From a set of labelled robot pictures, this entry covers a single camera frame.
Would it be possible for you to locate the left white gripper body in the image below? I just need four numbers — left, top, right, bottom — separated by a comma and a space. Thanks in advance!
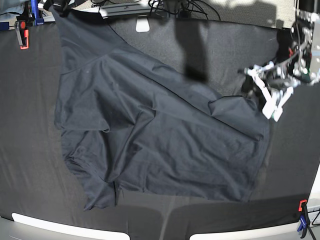
243, 62, 294, 122

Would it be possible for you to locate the dark navy t-shirt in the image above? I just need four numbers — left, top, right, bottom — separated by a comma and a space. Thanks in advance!
51, 9, 270, 210

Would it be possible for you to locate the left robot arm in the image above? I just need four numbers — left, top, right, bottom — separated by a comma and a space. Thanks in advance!
243, 0, 320, 122

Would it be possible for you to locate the red blue clamp bottom right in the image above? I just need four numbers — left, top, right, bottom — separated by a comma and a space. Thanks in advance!
297, 199, 317, 240

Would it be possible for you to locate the white tab on cloth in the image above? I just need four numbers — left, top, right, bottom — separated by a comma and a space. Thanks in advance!
135, 17, 150, 33

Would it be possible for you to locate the black table cloth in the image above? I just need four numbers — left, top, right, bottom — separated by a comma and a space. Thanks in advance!
0, 18, 320, 240

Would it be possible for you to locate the blue clamp top left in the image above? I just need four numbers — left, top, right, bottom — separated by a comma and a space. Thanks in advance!
30, 0, 45, 26

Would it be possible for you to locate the red black clamp left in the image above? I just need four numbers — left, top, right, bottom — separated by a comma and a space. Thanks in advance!
14, 20, 29, 50

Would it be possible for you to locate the black cable bundle top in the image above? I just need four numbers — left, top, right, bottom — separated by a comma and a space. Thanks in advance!
148, 0, 222, 21

